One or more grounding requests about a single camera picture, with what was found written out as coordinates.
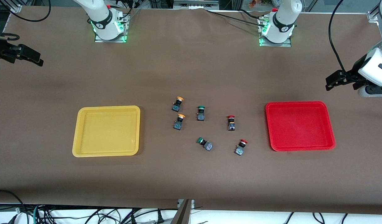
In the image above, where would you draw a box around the yellow push button switch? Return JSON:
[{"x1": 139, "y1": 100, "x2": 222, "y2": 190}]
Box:
[
  {"x1": 173, "y1": 114, "x2": 186, "y2": 131},
  {"x1": 172, "y1": 97, "x2": 184, "y2": 113}
]

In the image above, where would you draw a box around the red plastic tray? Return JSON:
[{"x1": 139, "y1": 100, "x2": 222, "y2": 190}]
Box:
[{"x1": 265, "y1": 101, "x2": 336, "y2": 152}]

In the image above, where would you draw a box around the yellow plastic tray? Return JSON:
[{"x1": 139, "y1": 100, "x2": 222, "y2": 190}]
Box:
[{"x1": 72, "y1": 105, "x2": 141, "y2": 157}]

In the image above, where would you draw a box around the metal table leg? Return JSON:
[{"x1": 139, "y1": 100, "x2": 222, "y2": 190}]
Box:
[{"x1": 171, "y1": 199, "x2": 193, "y2": 224}]

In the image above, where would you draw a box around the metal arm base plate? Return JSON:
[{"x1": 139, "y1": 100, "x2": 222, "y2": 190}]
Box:
[
  {"x1": 94, "y1": 30, "x2": 128, "y2": 43},
  {"x1": 258, "y1": 36, "x2": 292, "y2": 48}
]

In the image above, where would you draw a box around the green cable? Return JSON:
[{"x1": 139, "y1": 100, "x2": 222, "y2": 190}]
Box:
[{"x1": 33, "y1": 204, "x2": 42, "y2": 224}]

